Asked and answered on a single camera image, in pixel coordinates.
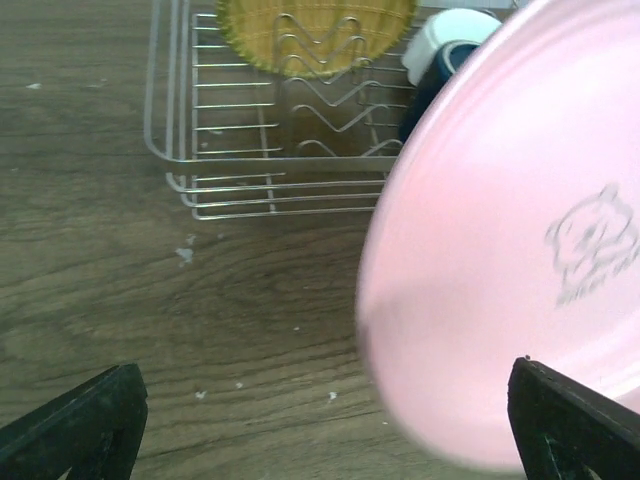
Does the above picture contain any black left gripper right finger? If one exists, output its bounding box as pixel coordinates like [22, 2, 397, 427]
[507, 357, 639, 480]

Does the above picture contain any metal wire dish rack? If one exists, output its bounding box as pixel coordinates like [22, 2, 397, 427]
[143, 0, 521, 221]

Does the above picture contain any dark blue mug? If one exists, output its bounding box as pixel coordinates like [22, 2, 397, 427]
[398, 40, 480, 143]

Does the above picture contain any round woven bamboo tray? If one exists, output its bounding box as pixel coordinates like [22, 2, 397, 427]
[216, 0, 418, 78]

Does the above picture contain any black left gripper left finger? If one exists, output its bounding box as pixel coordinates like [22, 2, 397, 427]
[1, 364, 148, 479]

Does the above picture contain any pink plate with woven pattern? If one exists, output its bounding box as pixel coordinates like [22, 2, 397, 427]
[356, 0, 639, 472]

